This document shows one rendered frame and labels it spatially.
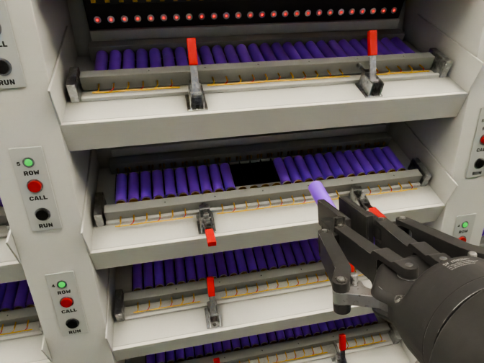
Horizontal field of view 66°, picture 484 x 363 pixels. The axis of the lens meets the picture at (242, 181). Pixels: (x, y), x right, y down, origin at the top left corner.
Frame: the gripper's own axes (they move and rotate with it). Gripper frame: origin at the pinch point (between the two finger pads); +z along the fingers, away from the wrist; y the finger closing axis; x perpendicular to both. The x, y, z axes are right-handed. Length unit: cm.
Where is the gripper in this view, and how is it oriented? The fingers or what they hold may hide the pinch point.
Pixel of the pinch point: (343, 220)
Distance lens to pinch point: 41.3
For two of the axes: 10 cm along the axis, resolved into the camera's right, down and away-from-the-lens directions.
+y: -9.8, 1.4, -1.2
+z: -1.5, -2.4, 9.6
